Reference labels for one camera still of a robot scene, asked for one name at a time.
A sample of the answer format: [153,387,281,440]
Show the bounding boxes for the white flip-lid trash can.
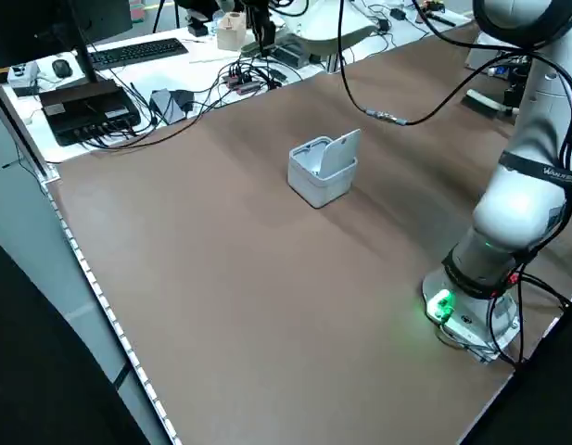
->
[286,128,362,210]

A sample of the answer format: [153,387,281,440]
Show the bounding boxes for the aluminium frame beam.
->
[0,64,60,183]

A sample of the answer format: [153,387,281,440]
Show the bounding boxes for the black charger dock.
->
[266,44,311,69]

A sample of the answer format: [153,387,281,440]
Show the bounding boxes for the grey power adapter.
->
[149,87,187,126]

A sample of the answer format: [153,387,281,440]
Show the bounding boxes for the black keyboard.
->
[87,38,190,71]

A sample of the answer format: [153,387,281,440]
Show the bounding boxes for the red black usb hub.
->
[222,72,263,96]

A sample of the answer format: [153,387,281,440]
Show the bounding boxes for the black brush with cream handle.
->
[464,89,522,118]

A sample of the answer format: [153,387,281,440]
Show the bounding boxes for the black power adapter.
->
[172,90,195,116]

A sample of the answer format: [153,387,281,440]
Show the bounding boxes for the black cable with metal connector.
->
[338,0,546,127]

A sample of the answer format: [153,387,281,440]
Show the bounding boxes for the black electronics box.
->
[38,78,143,147]

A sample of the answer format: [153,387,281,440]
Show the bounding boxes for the beige plastic dustpan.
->
[241,0,380,56]

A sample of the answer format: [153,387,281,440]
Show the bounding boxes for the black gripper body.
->
[242,0,271,19]
[502,67,530,108]

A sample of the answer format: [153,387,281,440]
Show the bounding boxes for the white grey control box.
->
[6,62,40,97]

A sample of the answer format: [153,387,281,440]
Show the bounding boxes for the black computer monitor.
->
[0,0,133,89]

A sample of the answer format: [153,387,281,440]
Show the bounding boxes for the aluminium upright post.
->
[325,44,350,74]

